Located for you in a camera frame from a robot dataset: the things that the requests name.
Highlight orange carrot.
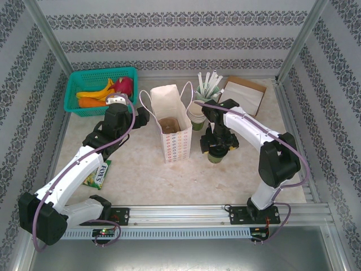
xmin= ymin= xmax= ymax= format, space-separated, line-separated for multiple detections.
xmin=78 ymin=97 xmax=109 ymax=108

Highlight aluminium frame post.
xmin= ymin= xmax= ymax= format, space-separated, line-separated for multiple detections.
xmin=22 ymin=0 xmax=74 ymax=82
xmin=275 ymin=0 xmax=330 ymax=83

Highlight right aluminium frame post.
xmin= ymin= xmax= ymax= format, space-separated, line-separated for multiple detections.
xmin=275 ymin=0 xmax=330 ymax=83

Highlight brown cardboard box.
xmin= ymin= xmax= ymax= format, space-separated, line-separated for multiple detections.
xmin=217 ymin=75 xmax=268 ymax=117

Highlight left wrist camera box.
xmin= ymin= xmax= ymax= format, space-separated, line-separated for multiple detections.
xmin=106 ymin=94 xmax=127 ymax=106

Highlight aluminium mounting rail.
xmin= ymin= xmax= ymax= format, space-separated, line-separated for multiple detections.
xmin=27 ymin=204 xmax=331 ymax=226

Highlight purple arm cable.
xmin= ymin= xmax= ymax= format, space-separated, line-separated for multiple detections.
xmin=193 ymin=100 xmax=310 ymax=243
xmin=33 ymin=94 xmax=135 ymax=252

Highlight white printed paper bag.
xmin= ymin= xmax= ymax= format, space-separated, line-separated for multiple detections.
xmin=139 ymin=81 xmax=195 ymax=164

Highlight brown pulp cup carrier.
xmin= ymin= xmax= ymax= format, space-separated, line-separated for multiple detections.
xmin=157 ymin=117 xmax=181 ymax=133

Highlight teal plastic basket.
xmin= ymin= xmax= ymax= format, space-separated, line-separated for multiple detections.
xmin=64 ymin=67 xmax=138 ymax=117

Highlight left aluminium frame post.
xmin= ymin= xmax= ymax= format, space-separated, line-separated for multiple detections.
xmin=22 ymin=0 xmax=74 ymax=82

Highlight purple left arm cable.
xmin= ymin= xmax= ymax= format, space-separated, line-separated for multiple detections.
xmin=33 ymin=94 xmax=135 ymax=252

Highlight right small circuit board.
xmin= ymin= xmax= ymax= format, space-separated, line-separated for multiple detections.
xmin=250 ymin=228 xmax=270 ymax=239

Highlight right aluminium table side rail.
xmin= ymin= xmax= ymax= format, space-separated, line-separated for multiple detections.
xmin=272 ymin=78 xmax=322 ymax=204

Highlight green paper cup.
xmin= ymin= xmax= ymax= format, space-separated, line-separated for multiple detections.
xmin=208 ymin=149 xmax=227 ymax=165

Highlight yellow banana bunch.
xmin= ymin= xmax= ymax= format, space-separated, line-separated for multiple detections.
xmin=76 ymin=78 xmax=116 ymax=102

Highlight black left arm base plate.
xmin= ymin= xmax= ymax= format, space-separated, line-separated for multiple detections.
xmin=78 ymin=208 xmax=130 ymax=226

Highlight pale green mug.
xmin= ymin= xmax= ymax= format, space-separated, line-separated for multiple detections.
xmin=195 ymin=84 xmax=221 ymax=103

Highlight green yellow candy bag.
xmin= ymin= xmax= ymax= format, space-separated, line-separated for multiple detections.
xmin=82 ymin=159 xmax=112 ymax=189

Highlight grey slotted cable duct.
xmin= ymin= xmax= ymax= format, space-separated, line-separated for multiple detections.
xmin=60 ymin=228 xmax=252 ymax=240

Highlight stack of green paper cups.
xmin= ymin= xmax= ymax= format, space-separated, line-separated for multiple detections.
xmin=187 ymin=103 xmax=209 ymax=131

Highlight white paper napkins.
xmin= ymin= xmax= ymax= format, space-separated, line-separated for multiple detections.
xmin=221 ymin=81 xmax=265 ymax=113

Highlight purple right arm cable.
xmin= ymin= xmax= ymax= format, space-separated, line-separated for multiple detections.
xmin=193 ymin=100 xmax=310 ymax=243

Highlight pink dragon fruit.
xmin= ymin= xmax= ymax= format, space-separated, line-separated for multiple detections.
xmin=112 ymin=76 xmax=135 ymax=103

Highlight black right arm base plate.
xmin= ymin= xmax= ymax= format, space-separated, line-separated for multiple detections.
xmin=228 ymin=206 xmax=281 ymax=225

